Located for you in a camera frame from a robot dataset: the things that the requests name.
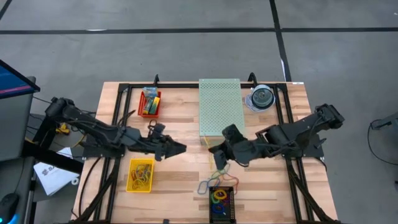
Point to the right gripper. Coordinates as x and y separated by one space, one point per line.
244 152

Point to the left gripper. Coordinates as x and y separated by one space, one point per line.
155 144

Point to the blue rubber band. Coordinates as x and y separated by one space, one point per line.
199 188
217 183

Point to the yellow coil wristband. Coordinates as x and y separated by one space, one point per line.
215 195

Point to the green coil wristband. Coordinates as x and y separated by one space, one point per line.
212 199

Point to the purple coil wristband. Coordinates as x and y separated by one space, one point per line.
227 202

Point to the yellow green crayon box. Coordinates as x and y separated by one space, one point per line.
155 105
147 105

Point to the blue coil wristband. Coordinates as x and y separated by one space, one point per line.
214 209

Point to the small green card box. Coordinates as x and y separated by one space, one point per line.
150 92

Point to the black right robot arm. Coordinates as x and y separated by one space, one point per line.
295 132

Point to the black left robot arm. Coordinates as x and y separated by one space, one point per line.
93 127

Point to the red plastic basket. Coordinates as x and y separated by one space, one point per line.
149 115

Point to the mint green perforated metal shelf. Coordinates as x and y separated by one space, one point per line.
221 105

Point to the yellow plastic basket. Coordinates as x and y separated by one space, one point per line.
129 186

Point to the black plastic basket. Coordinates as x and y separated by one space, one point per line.
231 214

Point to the clear disc spindle case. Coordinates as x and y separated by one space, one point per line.
262 97

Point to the small white sticker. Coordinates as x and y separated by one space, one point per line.
297 82

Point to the white paper sheet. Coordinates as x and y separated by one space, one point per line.
53 177

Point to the black box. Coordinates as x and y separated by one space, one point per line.
38 133

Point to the grey stand base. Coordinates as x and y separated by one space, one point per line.
385 123

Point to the computer monitor blue screen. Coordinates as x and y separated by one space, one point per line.
12 81

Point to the black computer mouse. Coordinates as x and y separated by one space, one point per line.
7 207

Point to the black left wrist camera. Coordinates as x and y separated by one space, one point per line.
159 129

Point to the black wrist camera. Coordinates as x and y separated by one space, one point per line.
232 131
159 129

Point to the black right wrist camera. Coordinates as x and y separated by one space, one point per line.
232 131

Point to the black frame clamp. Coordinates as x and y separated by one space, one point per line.
156 79
252 78

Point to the small black camera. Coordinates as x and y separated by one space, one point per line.
166 221

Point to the black metal table frame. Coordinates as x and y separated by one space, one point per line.
140 85

